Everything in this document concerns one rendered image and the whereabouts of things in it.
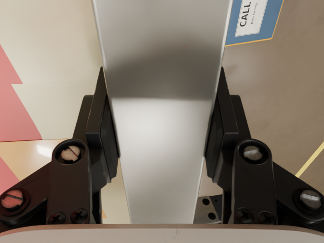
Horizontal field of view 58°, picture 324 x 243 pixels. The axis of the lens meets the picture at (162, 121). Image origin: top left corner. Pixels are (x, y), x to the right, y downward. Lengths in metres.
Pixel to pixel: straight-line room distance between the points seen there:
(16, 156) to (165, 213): 0.10
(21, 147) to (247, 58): 1.81
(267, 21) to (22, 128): 0.42
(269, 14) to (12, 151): 0.42
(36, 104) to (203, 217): 0.50
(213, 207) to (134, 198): 0.49
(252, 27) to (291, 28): 1.49
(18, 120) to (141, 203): 0.08
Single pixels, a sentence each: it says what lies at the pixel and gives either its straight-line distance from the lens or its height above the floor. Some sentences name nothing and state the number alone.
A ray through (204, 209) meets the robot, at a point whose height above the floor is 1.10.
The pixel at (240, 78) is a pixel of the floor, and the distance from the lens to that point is 2.03.
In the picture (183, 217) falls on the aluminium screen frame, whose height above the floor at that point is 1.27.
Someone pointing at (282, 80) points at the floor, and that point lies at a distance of 2.25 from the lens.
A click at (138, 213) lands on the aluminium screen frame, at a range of 0.17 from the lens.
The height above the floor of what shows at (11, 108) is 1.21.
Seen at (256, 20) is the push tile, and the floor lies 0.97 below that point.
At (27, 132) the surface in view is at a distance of 0.18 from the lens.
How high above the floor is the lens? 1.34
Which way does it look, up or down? 41 degrees down
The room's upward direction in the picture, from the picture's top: 159 degrees clockwise
